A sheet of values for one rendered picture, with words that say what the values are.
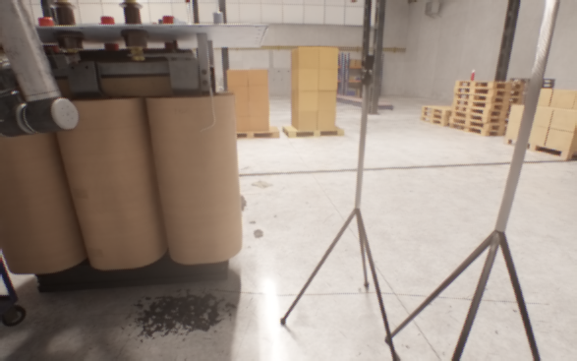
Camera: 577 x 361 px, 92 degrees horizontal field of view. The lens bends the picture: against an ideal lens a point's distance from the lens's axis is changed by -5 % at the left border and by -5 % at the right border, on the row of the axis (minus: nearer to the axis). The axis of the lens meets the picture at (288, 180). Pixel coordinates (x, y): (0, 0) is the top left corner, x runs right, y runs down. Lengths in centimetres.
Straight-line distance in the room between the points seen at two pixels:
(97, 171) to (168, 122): 42
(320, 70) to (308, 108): 78
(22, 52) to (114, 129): 49
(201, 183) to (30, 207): 84
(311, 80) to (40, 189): 508
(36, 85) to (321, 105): 541
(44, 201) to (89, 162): 34
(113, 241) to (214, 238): 51
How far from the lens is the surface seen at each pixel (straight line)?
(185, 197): 154
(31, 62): 123
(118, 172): 159
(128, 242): 173
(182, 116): 144
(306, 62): 606
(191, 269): 191
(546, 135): 639
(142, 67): 156
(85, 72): 160
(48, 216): 186
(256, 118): 611
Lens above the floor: 115
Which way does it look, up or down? 19 degrees down
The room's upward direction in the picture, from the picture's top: straight up
